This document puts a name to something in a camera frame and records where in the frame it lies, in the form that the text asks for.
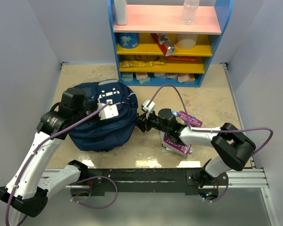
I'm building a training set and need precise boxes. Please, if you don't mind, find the white plastic tub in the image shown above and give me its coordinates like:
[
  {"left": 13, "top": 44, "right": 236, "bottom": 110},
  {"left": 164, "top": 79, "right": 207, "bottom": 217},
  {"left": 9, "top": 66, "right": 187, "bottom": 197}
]
[{"left": 175, "top": 34, "right": 198, "bottom": 49}]

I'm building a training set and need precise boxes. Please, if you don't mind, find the red silver snack box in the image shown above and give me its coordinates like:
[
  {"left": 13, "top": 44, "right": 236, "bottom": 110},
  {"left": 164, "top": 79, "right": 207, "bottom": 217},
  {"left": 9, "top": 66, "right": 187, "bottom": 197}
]
[{"left": 150, "top": 33, "right": 175, "bottom": 57}]

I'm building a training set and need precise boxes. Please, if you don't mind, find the clear plastic water bottle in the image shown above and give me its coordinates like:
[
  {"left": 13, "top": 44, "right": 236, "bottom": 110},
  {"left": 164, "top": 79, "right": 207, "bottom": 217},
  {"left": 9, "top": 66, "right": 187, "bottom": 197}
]
[{"left": 181, "top": 0, "right": 200, "bottom": 25}]

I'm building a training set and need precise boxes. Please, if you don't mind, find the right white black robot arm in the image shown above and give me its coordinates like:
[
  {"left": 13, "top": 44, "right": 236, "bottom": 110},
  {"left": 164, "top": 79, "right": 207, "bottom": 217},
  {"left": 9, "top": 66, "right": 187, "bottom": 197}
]
[{"left": 136, "top": 108, "right": 256, "bottom": 186}]

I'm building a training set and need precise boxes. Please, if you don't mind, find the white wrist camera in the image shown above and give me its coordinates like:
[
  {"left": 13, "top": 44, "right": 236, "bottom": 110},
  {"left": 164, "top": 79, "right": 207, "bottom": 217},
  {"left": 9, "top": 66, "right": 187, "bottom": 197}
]
[
  {"left": 141, "top": 99, "right": 155, "bottom": 114},
  {"left": 98, "top": 98, "right": 120, "bottom": 121}
]

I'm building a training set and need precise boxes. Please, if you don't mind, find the green sponge pack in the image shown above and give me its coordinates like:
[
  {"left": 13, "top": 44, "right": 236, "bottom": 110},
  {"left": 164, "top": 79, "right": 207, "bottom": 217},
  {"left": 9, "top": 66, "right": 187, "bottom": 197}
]
[{"left": 121, "top": 72, "right": 133, "bottom": 82}]

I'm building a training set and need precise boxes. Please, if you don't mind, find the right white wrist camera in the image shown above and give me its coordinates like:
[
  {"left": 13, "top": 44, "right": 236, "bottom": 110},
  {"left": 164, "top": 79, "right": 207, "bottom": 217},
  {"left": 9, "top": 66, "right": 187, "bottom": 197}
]
[{"left": 141, "top": 99, "right": 155, "bottom": 114}]

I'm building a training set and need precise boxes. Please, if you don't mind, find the purple cable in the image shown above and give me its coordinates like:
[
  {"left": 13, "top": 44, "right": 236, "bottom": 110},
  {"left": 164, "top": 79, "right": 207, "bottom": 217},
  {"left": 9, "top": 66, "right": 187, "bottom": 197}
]
[
  {"left": 5, "top": 99, "right": 119, "bottom": 226},
  {"left": 147, "top": 84, "right": 274, "bottom": 203}
]

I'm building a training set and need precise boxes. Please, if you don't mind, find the blue round can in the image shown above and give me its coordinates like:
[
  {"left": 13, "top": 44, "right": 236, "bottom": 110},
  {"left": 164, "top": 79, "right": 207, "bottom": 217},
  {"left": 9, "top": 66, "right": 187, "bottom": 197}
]
[{"left": 118, "top": 32, "right": 140, "bottom": 49}]

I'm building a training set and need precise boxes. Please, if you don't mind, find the white cylinder bottle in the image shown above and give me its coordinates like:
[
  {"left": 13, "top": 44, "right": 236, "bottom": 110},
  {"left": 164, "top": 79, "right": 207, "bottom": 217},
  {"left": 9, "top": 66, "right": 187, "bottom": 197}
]
[{"left": 114, "top": 0, "right": 127, "bottom": 25}]

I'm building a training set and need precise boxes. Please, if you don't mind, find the blue shelf unit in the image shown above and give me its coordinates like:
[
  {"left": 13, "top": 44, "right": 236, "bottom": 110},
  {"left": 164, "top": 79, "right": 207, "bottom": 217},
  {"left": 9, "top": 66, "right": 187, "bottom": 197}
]
[{"left": 108, "top": 0, "right": 233, "bottom": 87}]

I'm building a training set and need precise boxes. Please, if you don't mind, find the navy blue backpack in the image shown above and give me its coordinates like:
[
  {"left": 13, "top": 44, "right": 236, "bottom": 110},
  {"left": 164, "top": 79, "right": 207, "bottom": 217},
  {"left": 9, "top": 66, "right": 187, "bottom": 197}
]
[{"left": 69, "top": 79, "right": 138, "bottom": 152}]

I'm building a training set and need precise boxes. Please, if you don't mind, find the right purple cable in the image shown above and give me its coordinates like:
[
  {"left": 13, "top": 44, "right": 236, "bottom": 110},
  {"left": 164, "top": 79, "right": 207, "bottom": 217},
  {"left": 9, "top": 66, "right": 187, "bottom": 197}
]
[{"left": 147, "top": 84, "right": 274, "bottom": 203}]

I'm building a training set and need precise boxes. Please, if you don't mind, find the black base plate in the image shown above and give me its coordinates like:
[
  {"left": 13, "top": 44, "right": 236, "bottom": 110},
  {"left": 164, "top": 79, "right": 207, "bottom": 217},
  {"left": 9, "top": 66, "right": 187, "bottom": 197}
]
[{"left": 68, "top": 167, "right": 229, "bottom": 197}]

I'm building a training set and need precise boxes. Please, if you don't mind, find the aluminium frame rail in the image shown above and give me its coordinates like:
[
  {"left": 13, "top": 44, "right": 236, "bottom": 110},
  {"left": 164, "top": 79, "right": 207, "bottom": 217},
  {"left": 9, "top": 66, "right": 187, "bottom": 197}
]
[{"left": 227, "top": 169, "right": 269, "bottom": 188}]

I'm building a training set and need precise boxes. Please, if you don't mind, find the orange flat box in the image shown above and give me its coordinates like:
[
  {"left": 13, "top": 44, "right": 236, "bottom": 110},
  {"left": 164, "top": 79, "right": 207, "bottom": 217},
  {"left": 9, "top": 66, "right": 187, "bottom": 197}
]
[{"left": 166, "top": 56, "right": 197, "bottom": 62}]

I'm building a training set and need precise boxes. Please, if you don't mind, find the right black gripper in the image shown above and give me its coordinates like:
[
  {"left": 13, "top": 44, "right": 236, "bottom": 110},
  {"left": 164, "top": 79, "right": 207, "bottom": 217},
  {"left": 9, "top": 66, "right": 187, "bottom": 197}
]
[{"left": 133, "top": 109, "right": 169, "bottom": 134}]

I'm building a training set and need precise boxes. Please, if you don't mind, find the stack of books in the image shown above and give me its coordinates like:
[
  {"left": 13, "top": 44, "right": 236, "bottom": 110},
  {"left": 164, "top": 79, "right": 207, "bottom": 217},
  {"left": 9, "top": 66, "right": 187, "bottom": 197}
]
[{"left": 160, "top": 111, "right": 203, "bottom": 156}]

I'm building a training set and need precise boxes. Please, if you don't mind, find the orange pink sponge pack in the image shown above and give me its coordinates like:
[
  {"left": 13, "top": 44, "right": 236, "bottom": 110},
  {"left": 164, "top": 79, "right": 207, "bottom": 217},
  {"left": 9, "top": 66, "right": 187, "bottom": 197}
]
[{"left": 177, "top": 73, "right": 195, "bottom": 83}]

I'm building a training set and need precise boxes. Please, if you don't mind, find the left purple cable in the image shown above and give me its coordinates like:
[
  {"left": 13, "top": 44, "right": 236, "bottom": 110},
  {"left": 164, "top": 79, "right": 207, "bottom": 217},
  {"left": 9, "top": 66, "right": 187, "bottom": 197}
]
[{"left": 5, "top": 99, "right": 119, "bottom": 226}]

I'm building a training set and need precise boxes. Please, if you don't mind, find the yellow snack bag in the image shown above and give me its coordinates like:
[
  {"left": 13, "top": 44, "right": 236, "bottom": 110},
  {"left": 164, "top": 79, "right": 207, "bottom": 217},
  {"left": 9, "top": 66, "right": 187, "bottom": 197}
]
[{"left": 121, "top": 60, "right": 165, "bottom": 68}]

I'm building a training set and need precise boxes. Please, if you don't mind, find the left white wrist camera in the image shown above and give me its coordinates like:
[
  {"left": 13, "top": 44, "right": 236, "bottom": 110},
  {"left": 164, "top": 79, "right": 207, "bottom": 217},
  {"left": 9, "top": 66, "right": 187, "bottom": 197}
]
[{"left": 98, "top": 98, "right": 120, "bottom": 121}]

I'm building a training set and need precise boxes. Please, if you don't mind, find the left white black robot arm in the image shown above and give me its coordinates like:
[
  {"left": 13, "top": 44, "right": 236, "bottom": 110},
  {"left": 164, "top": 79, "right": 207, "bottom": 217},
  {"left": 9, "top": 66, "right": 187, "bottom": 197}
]
[{"left": 0, "top": 88, "right": 107, "bottom": 223}]

